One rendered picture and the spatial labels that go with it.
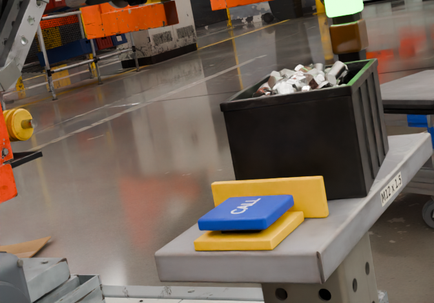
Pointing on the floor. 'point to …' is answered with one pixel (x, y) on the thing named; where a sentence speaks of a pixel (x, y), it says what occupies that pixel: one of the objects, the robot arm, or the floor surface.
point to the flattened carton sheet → (30, 249)
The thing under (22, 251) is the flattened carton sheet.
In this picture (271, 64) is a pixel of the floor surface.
